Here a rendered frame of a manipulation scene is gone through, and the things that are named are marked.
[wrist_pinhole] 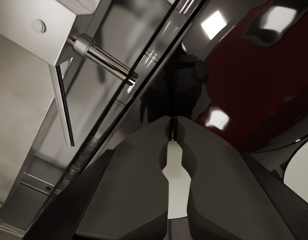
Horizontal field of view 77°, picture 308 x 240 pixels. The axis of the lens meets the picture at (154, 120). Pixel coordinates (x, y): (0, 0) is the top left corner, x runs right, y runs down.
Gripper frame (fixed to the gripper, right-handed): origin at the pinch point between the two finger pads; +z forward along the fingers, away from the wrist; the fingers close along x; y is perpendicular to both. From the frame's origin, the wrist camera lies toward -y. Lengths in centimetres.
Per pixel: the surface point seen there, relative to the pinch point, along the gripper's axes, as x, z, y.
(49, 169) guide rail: -16.0, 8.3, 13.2
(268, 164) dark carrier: 7.9, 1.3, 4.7
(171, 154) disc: 0.1, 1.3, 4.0
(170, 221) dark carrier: 0.5, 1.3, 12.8
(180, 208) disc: 1.4, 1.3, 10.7
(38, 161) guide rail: -17.4, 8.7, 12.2
